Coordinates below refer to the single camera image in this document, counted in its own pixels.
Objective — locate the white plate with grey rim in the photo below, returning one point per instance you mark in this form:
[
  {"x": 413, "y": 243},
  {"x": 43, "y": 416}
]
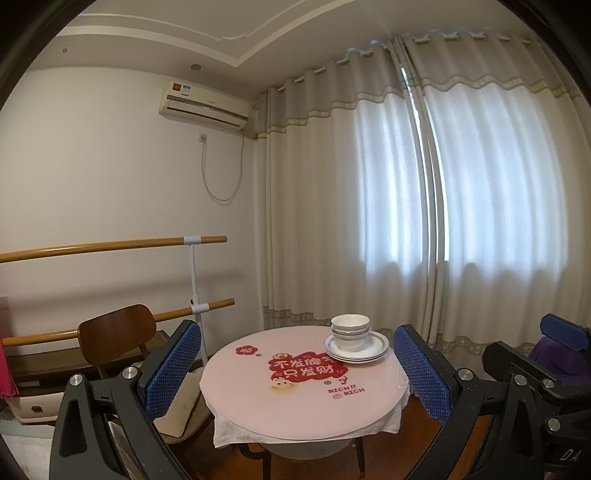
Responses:
[
  {"x": 369, "y": 359},
  {"x": 379, "y": 344}
]

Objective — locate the beige seat cushion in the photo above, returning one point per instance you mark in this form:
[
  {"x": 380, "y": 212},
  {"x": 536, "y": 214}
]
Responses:
[{"x": 184, "y": 401}]

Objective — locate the beige plastic storage box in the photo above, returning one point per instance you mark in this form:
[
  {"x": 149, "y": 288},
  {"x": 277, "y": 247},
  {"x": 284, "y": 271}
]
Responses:
[{"x": 32, "y": 401}]

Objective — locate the wooden barre rail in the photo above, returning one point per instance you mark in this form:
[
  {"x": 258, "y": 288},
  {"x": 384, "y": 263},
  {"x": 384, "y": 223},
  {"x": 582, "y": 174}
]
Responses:
[
  {"x": 92, "y": 247},
  {"x": 217, "y": 304}
]

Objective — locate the beige curtain panel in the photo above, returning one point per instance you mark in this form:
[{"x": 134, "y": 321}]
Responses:
[
  {"x": 508, "y": 184},
  {"x": 323, "y": 207}
]

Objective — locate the wall air conditioner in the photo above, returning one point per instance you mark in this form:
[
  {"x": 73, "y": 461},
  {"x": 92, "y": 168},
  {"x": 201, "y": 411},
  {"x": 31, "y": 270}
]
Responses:
[{"x": 207, "y": 104}]

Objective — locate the round pink table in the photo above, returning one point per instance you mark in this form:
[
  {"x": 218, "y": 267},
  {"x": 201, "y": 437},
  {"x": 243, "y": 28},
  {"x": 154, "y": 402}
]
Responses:
[{"x": 277, "y": 369}]

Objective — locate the purple cloth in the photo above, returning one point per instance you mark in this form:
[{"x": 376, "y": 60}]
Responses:
[{"x": 554, "y": 357}]

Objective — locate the brown wooden chair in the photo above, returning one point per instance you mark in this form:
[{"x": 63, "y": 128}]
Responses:
[{"x": 115, "y": 330}]

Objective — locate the pink cloth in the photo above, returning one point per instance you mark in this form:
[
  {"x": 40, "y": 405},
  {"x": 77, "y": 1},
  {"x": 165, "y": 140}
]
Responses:
[{"x": 7, "y": 369}]

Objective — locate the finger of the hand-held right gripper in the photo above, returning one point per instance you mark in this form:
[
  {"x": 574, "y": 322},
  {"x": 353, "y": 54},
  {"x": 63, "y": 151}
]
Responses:
[
  {"x": 563, "y": 325},
  {"x": 517, "y": 364}
]

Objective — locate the white bowl with grey band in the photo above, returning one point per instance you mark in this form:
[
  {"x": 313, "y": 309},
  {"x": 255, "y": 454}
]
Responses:
[
  {"x": 349, "y": 320},
  {"x": 366, "y": 333},
  {"x": 349, "y": 346}
]

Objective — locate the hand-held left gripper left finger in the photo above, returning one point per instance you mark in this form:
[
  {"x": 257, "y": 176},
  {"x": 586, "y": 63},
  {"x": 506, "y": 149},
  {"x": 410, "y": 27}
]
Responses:
[{"x": 173, "y": 364}]

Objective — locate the white table cloth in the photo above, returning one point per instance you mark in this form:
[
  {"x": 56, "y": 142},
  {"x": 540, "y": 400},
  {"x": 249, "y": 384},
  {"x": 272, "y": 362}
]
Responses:
[{"x": 304, "y": 431}]

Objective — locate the white barre stand post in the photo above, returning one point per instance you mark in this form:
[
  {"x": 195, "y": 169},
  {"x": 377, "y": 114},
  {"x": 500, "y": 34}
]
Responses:
[{"x": 194, "y": 277}]

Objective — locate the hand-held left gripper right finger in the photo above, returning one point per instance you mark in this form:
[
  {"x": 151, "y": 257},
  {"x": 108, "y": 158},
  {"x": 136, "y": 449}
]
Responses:
[{"x": 420, "y": 369}]

